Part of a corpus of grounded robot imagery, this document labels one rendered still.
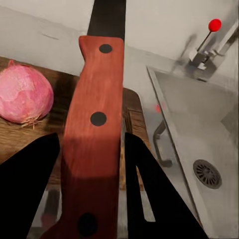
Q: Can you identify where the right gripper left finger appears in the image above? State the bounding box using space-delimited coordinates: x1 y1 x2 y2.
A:
0 132 60 239

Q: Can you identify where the cutting board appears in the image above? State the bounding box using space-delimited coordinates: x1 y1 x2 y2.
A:
0 57 152 189

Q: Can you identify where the parer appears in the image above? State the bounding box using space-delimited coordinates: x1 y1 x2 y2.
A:
41 0 126 239

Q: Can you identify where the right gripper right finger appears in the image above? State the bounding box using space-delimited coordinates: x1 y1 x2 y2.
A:
124 133 209 239

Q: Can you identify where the vidalia onion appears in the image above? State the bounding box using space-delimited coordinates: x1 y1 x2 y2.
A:
0 60 54 124

